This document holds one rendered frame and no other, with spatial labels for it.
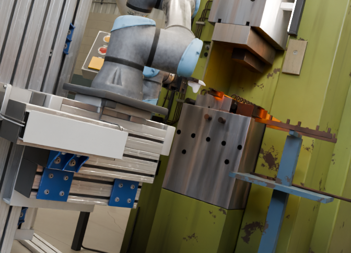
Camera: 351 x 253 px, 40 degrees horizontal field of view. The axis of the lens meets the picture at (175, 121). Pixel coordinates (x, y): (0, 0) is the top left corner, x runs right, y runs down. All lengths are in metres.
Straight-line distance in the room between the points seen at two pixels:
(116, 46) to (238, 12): 1.26
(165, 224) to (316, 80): 1.03
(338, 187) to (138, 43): 1.74
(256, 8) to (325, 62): 0.43
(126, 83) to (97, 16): 10.15
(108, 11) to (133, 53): 9.96
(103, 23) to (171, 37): 9.93
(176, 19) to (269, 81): 1.43
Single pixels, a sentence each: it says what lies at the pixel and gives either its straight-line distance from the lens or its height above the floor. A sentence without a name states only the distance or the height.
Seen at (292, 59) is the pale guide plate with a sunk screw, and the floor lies 1.25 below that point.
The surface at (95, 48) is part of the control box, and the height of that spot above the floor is 1.09.
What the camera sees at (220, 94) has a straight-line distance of 2.41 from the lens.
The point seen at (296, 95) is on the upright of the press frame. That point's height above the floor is 1.08.
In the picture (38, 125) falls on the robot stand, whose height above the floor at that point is 0.70.
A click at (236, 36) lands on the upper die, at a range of 2.47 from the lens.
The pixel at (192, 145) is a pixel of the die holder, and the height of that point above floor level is 0.72.
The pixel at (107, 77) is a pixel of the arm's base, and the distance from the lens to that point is 1.32.
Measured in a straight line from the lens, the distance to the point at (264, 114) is 1.96.
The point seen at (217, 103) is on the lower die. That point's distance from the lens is 2.42.
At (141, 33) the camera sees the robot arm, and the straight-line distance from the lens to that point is 1.35.
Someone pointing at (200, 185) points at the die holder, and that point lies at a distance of 2.35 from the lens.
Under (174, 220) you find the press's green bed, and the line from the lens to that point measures 2.42.
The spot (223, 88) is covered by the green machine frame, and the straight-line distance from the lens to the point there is 2.88.
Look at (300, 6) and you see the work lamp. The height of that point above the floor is 1.52.
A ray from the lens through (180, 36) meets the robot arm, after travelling 1.38.
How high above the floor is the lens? 0.76
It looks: 1 degrees up
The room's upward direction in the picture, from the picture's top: 14 degrees clockwise
